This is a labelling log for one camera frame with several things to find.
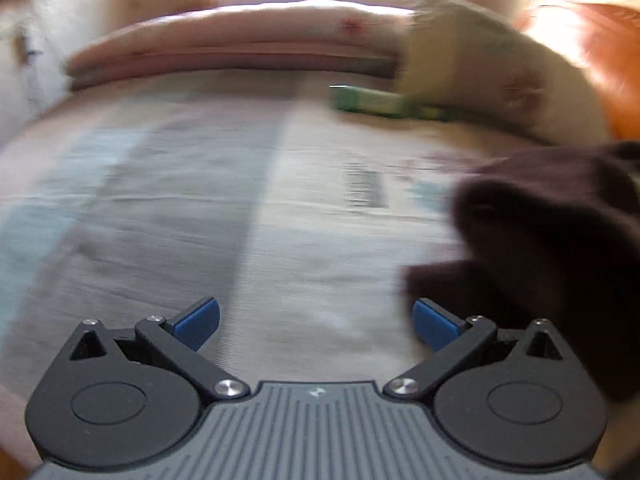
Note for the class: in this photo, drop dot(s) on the green bottle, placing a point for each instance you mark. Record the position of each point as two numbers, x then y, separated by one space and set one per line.
380 101

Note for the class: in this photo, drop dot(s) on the pink folded quilt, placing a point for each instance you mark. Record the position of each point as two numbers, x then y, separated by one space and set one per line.
240 40

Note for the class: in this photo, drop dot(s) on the cream floral pillow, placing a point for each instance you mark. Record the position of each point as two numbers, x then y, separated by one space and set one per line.
500 60

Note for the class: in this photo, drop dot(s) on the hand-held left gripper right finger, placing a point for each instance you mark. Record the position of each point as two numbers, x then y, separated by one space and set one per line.
436 327

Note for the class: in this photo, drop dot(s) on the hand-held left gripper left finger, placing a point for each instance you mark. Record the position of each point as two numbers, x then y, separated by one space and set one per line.
197 324

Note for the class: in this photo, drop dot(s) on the orange wooden headboard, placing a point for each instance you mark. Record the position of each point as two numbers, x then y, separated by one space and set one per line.
600 55

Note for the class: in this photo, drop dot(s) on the white power strip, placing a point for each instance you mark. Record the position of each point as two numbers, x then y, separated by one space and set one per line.
24 46

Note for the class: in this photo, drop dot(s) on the brown fuzzy sweater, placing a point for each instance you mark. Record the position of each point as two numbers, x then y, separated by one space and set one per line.
540 240

